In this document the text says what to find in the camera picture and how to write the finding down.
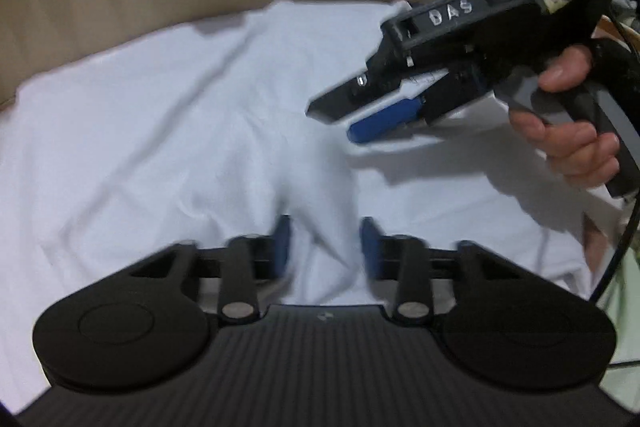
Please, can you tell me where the person's right hand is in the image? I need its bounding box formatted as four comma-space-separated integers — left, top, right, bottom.
507, 44, 622, 192

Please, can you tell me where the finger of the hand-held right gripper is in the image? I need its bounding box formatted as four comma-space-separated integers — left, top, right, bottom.
306, 74, 401, 126
347, 67, 493, 146

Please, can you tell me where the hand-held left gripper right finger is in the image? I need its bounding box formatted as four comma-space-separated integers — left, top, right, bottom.
360, 217, 513, 325

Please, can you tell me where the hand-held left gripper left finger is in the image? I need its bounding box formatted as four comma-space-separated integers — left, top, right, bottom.
129, 214, 293, 324

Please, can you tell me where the white t-shirt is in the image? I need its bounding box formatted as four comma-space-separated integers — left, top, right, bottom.
0, 0, 631, 413

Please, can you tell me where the checkered pink and grey rug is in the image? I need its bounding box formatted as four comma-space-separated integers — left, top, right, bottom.
580, 212, 640, 413

